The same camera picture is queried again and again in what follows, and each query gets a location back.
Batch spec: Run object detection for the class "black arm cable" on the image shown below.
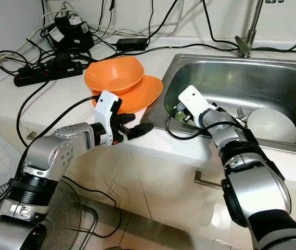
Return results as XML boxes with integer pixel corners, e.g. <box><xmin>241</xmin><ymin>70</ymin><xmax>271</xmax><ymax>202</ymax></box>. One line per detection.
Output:
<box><xmin>31</xmin><ymin>94</ymin><xmax>104</xmax><ymax>172</ymax></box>
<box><xmin>165</xmin><ymin>110</ymin><xmax>247</xmax><ymax>141</ymax></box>

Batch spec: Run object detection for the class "black counter cable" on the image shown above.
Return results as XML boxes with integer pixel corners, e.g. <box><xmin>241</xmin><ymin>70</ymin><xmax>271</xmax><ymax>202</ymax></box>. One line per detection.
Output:
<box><xmin>147</xmin><ymin>44</ymin><xmax>296</xmax><ymax>54</ymax></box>

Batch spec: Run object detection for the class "steel faucet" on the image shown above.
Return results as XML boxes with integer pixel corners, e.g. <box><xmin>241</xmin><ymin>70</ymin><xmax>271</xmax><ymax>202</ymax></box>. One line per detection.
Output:
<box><xmin>235</xmin><ymin>0</ymin><xmax>265</xmax><ymax>58</ymax></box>

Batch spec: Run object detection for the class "black power adapter brick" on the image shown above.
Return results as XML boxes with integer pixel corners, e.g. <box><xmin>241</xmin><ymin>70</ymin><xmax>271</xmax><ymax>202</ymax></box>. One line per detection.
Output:
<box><xmin>115</xmin><ymin>38</ymin><xmax>147</xmax><ymax>51</ymax></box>

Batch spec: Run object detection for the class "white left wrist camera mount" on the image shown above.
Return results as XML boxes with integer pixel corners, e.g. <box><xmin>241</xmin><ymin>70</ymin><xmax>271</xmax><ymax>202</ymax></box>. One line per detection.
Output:
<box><xmin>94</xmin><ymin>90</ymin><xmax>122</xmax><ymax>147</ymax></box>

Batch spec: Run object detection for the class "steel cabinet handle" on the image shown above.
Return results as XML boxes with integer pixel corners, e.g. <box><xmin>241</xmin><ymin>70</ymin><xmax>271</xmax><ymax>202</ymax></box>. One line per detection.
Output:
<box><xmin>24</xmin><ymin>130</ymin><xmax>44</xmax><ymax>144</ymax></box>
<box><xmin>194</xmin><ymin>171</ymin><xmax>224</xmax><ymax>191</ymax></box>

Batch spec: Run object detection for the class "white bowl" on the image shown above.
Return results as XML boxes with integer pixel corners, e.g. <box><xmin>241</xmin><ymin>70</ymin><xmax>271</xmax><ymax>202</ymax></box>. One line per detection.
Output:
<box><xmin>247</xmin><ymin>108</ymin><xmax>296</xmax><ymax>144</ymax></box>

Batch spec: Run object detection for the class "orange bowl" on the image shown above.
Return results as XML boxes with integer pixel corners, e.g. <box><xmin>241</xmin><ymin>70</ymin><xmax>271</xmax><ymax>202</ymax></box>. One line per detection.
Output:
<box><xmin>84</xmin><ymin>56</ymin><xmax>145</xmax><ymax>95</ymax></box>

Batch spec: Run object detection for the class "black hanging cable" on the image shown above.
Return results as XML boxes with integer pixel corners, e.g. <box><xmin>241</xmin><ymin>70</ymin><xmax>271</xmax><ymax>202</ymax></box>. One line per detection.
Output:
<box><xmin>16</xmin><ymin>80</ymin><xmax>54</xmax><ymax>163</ymax></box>

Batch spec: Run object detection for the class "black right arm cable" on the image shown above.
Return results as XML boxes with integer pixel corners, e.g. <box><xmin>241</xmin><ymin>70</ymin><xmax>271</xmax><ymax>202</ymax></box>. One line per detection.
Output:
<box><xmin>165</xmin><ymin>110</ymin><xmax>247</xmax><ymax>141</ymax></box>

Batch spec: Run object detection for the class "stainless steel sink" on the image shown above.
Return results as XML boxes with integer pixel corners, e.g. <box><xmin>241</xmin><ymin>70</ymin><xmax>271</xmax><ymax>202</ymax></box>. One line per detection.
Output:
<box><xmin>140</xmin><ymin>53</ymin><xmax>296</xmax><ymax>157</ymax></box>

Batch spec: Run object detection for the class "black charger block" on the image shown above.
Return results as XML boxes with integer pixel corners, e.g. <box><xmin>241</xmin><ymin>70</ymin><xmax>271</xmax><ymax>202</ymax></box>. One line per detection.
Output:
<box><xmin>49</xmin><ymin>15</ymin><xmax>94</xmax><ymax>52</ymax></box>

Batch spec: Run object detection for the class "black power strip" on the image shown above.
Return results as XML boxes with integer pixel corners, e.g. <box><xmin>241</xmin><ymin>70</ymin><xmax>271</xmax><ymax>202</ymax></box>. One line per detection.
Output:
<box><xmin>14</xmin><ymin>61</ymin><xmax>88</xmax><ymax>88</ymax></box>

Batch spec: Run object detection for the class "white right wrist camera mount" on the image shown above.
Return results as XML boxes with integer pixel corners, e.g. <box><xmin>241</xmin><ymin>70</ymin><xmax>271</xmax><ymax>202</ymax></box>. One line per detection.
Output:
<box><xmin>177</xmin><ymin>84</ymin><xmax>215</xmax><ymax>124</ymax></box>

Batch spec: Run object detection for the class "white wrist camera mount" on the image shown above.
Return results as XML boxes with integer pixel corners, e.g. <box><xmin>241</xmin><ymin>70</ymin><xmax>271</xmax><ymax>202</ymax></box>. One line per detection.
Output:
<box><xmin>94</xmin><ymin>90</ymin><xmax>122</xmax><ymax>147</ymax></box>
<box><xmin>177</xmin><ymin>84</ymin><xmax>215</xmax><ymax>124</ymax></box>

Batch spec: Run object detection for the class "black floor cable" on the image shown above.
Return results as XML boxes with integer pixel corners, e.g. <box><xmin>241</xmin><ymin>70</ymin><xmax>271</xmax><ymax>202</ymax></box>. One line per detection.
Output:
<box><xmin>63</xmin><ymin>176</ymin><xmax>123</xmax><ymax>240</ymax></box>

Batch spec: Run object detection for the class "orange plate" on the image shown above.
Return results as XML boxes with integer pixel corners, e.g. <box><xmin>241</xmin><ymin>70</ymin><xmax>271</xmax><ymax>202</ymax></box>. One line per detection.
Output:
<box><xmin>92</xmin><ymin>74</ymin><xmax>164</xmax><ymax>114</ymax></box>

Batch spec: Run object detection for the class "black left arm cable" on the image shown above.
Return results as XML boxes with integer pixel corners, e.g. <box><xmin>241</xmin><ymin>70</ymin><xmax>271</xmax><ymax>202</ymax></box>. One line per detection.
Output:
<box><xmin>31</xmin><ymin>94</ymin><xmax>104</xmax><ymax>172</ymax></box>

